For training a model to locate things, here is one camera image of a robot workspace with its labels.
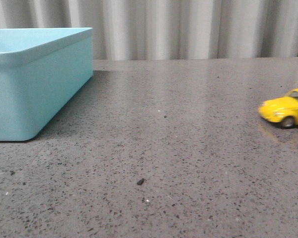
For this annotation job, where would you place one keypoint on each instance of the yellow toy beetle car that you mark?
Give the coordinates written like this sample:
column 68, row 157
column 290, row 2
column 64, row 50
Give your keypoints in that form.
column 282, row 110

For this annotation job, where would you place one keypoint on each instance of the small black debris piece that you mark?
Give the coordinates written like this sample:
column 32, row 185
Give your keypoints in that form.
column 141, row 181

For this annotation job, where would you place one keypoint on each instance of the grey pleated curtain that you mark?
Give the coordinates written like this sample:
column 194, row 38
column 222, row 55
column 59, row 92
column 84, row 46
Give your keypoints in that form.
column 168, row 29

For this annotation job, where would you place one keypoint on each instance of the light blue plastic box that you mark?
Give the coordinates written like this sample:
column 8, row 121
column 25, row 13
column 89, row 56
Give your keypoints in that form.
column 40, row 70

